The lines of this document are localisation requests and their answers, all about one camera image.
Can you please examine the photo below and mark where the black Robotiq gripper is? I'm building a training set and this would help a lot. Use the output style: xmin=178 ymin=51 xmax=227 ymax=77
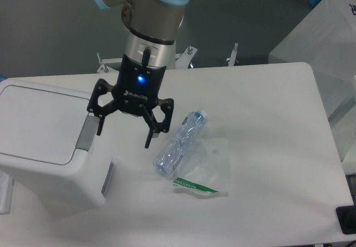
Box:
xmin=87 ymin=53 xmax=174 ymax=149

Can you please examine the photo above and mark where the white push-lid trash can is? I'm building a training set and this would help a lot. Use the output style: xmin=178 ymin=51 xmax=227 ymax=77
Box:
xmin=1 ymin=79 xmax=116 ymax=208

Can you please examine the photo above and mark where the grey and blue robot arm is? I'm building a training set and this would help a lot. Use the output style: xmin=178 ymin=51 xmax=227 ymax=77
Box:
xmin=87 ymin=0 xmax=193 ymax=139

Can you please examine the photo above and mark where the crushed clear plastic bottle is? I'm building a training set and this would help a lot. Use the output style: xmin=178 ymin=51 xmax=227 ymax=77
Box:
xmin=152 ymin=109 xmax=207 ymax=177

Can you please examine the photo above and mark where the clear plastic bag green strip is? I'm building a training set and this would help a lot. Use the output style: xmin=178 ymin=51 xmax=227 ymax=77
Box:
xmin=172 ymin=138 xmax=230 ymax=198

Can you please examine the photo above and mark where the white paper sheet at left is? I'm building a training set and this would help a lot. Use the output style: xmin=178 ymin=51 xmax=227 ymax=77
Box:
xmin=1 ymin=171 xmax=14 ymax=215

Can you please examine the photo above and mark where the black device at table edge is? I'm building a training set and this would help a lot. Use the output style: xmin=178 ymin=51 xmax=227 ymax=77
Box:
xmin=336 ymin=205 xmax=355 ymax=235

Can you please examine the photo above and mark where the white metal base frame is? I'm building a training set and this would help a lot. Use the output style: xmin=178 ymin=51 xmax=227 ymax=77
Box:
xmin=96 ymin=42 xmax=239 ymax=73

